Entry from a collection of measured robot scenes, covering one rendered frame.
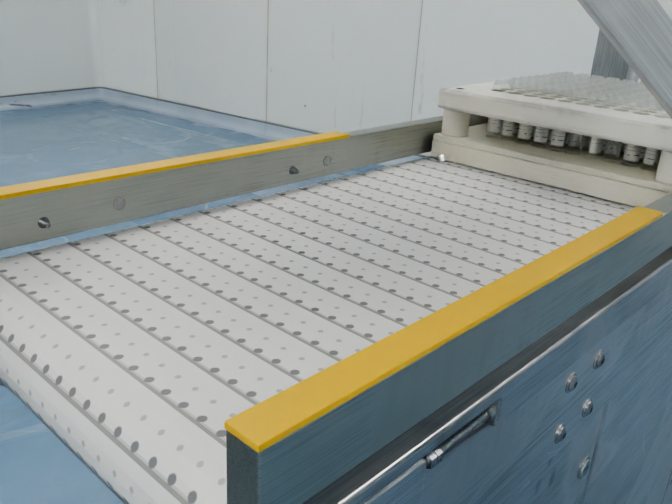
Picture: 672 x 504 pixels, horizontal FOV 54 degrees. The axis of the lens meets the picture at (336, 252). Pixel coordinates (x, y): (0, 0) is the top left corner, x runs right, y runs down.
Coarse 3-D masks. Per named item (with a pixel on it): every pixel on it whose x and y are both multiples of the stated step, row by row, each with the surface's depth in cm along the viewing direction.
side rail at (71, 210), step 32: (384, 128) 64; (416, 128) 66; (224, 160) 50; (256, 160) 52; (288, 160) 55; (320, 160) 58; (352, 160) 61; (384, 160) 64; (64, 192) 41; (96, 192) 43; (128, 192) 45; (160, 192) 46; (192, 192) 48; (224, 192) 51; (0, 224) 39; (32, 224) 40; (64, 224) 42; (96, 224) 44
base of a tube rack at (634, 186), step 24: (432, 144) 68; (456, 144) 66; (480, 144) 64; (504, 144) 65; (528, 144) 65; (480, 168) 65; (504, 168) 63; (528, 168) 62; (552, 168) 60; (576, 168) 59; (600, 168) 58; (624, 168) 58; (600, 192) 58; (624, 192) 56; (648, 192) 55
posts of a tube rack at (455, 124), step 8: (448, 112) 66; (456, 112) 66; (448, 120) 66; (456, 120) 66; (464, 120) 66; (448, 128) 67; (456, 128) 66; (464, 128) 67; (456, 136) 67; (464, 136) 67; (664, 152) 54; (664, 160) 54; (664, 168) 54; (656, 176) 55; (664, 176) 54
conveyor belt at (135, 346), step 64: (320, 192) 55; (384, 192) 56; (448, 192) 57; (512, 192) 59; (576, 192) 60; (64, 256) 40; (128, 256) 41; (192, 256) 41; (256, 256) 42; (320, 256) 42; (384, 256) 43; (448, 256) 44; (512, 256) 44; (0, 320) 34; (64, 320) 33; (128, 320) 33; (192, 320) 34; (256, 320) 34; (320, 320) 34; (384, 320) 35; (64, 384) 29; (128, 384) 28; (192, 384) 28; (256, 384) 29; (128, 448) 26; (192, 448) 25
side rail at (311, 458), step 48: (624, 240) 38; (576, 288) 35; (480, 336) 28; (528, 336) 32; (384, 384) 23; (432, 384) 26; (336, 432) 22; (384, 432) 24; (240, 480) 20; (288, 480) 21
